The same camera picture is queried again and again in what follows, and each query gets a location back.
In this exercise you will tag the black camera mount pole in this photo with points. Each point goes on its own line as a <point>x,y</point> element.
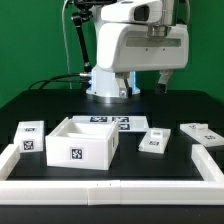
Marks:
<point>84,14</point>

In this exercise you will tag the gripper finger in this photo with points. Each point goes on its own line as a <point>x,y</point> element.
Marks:
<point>161,86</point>
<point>123,85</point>

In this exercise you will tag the white cabinet body box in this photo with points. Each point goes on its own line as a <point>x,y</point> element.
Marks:
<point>82,145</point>

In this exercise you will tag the white cabinet top block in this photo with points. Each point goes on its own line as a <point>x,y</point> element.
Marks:
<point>30,136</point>

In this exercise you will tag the white U-shaped fence frame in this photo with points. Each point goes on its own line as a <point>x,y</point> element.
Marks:
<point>208,191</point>

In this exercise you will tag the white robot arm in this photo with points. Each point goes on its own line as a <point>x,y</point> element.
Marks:
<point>158,15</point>

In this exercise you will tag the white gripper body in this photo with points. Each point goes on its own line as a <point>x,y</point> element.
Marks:
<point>129,47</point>

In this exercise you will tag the white cabinet door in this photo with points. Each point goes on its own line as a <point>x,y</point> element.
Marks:
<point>155,140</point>
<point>202,134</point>

